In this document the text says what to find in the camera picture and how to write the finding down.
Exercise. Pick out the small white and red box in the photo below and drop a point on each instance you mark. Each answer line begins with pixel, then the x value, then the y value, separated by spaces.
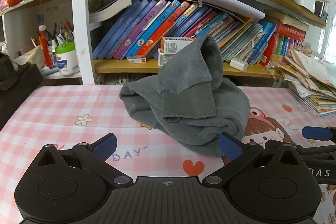
pixel 136 59

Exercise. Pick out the pink checkered cartoon desk mat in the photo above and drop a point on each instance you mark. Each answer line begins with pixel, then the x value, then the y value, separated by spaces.
pixel 65 108

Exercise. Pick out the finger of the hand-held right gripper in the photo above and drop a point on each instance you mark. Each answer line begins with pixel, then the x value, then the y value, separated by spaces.
pixel 315 152
pixel 315 133

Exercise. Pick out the black case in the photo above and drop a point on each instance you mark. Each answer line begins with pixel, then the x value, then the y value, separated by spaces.
pixel 18 93

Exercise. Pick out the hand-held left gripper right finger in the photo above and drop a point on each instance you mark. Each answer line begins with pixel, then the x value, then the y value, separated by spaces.
pixel 232 146

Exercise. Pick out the stack of papers and booklets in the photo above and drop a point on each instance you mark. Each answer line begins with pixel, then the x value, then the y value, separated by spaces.
pixel 309 82

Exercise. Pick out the white and wooden bookshelf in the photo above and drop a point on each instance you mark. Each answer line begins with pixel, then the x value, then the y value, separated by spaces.
pixel 86 30

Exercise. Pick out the white charger plug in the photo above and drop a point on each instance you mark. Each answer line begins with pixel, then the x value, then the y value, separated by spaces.
pixel 239 64

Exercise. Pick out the crumpled white paper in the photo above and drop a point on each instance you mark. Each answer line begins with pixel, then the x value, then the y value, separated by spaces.
pixel 29 57

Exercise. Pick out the thick white-paged book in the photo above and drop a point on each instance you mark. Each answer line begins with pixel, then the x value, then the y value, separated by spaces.
pixel 113 7

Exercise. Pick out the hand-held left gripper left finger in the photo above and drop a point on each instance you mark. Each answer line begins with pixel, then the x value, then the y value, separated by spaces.
pixel 105 146

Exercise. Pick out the grey sweatshirt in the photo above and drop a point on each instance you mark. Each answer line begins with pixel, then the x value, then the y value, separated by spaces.
pixel 199 108

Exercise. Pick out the row of colourful books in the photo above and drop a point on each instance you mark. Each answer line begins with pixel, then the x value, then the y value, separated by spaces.
pixel 147 27

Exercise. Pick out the red tassel charm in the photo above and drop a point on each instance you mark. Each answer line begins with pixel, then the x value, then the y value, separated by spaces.
pixel 44 45

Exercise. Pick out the bunch of pens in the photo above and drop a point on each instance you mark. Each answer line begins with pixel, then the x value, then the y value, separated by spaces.
pixel 61 35

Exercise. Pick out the white tub with green lid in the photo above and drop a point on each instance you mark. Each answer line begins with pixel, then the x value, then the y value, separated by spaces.
pixel 66 58

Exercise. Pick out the orange and white box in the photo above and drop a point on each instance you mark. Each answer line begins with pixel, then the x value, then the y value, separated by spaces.
pixel 163 58
pixel 176 44

